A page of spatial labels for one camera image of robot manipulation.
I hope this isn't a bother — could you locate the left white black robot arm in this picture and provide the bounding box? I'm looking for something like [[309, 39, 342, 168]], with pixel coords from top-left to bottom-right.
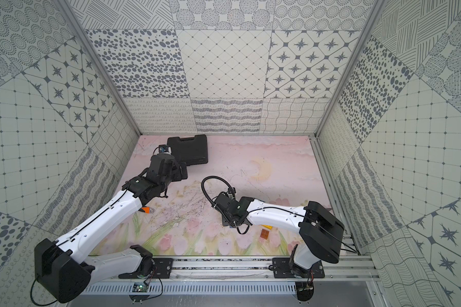
[[34, 153, 188, 303]]

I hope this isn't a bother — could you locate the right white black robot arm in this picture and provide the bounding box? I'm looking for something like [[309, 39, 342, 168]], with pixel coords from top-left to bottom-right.
[[210, 192, 344, 278]]

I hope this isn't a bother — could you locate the brown lego brick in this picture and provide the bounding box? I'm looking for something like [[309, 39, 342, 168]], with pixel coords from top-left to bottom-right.
[[260, 229, 270, 240]]

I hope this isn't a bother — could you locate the black plastic tool case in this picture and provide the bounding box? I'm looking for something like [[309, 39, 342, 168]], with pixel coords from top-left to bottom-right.
[[166, 134, 209, 166]]

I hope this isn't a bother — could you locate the pink floral table mat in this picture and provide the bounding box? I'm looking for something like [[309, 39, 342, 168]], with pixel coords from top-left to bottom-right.
[[93, 136, 330, 256]]

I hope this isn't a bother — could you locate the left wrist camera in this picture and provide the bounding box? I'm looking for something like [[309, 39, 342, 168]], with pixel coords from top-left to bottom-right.
[[158, 145, 171, 154]]

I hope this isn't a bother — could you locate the aluminium rail frame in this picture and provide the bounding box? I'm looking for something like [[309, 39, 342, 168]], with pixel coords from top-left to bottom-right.
[[63, 255, 381, 283]]

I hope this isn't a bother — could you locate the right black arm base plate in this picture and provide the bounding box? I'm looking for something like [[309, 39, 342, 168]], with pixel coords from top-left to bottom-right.
[[268, 257, 325, 279]]

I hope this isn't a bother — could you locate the white perforated cable duct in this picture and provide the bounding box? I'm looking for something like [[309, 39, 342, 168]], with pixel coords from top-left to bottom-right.
[[83, 281, 296, 295]]

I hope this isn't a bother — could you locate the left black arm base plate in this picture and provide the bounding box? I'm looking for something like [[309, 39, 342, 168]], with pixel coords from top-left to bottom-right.
[[118, 258, 174, 279]]

